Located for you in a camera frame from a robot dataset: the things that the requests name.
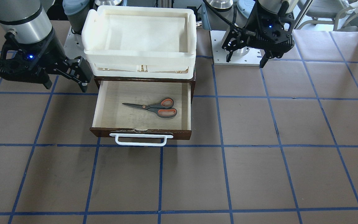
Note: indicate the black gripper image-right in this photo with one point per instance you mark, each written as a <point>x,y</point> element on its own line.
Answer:
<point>251,24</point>

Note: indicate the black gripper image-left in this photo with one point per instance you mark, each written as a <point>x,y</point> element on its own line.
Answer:
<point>52,53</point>

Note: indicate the wooden drawer with white handle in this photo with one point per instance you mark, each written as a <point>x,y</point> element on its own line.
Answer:
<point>113,118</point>

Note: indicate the grey orange handled scissors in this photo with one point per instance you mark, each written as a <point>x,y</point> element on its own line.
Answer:
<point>163,109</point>

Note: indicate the dark wooden drawer cabinet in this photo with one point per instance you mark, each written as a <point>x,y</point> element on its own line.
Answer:
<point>144,79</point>

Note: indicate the white plastic tray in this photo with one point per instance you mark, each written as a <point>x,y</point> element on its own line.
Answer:
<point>140,42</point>

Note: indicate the white chair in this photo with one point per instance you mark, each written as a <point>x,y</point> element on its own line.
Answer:
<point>328,12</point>

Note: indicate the metal base plate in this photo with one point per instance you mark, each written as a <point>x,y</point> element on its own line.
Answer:
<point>246,56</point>

